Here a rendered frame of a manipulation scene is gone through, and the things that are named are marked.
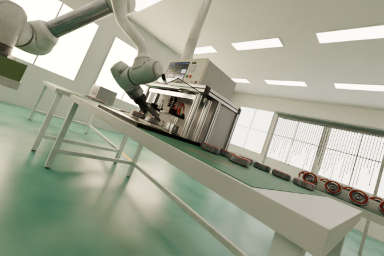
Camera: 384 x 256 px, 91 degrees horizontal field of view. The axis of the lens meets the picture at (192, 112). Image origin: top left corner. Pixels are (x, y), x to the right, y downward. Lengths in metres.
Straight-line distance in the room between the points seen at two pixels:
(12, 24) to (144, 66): 0.69
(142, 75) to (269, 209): 0.75
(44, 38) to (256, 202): 1.37
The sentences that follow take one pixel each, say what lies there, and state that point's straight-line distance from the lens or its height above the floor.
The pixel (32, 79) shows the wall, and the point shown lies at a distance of 5.75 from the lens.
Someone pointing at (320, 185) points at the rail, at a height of 0.79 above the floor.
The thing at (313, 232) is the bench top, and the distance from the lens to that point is 0.43.
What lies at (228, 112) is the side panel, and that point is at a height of 1.04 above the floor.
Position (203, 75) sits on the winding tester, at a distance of 1.29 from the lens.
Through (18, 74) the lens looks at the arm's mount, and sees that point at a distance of 1.25.
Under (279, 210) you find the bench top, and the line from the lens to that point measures 0.44.
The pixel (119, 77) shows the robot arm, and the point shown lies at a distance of 1.05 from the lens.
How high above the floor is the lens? 0.81
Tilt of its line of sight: 6 degrees up
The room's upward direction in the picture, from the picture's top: 21 degrees clockwise
